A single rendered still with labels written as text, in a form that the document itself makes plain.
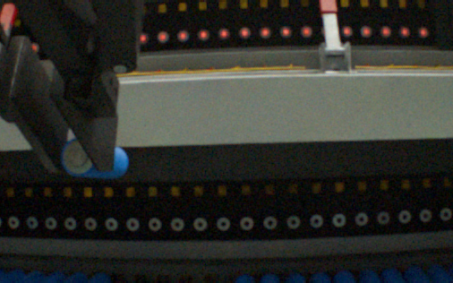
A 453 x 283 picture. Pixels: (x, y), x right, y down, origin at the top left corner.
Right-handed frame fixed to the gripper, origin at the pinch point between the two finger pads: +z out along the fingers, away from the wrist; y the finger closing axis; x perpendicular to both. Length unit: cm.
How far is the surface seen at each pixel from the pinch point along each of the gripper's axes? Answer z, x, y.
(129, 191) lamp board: 28.4, -8.2, 4.0
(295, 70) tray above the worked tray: 17.6, -13.1, -10.8
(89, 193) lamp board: 28.5, -8.0, 7.9
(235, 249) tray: 30.8, -3.4, -5.3
